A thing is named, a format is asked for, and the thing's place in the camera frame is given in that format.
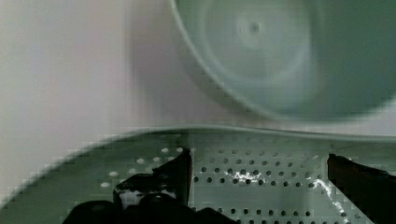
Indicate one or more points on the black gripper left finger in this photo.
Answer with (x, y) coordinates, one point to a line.
(172, 178)

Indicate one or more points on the green plastic strainer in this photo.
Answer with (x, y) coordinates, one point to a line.
(239, 176)

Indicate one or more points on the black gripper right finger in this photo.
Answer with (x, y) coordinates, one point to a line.
(372, 190)

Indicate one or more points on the green metal mug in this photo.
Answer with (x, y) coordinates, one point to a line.
(299, 60)

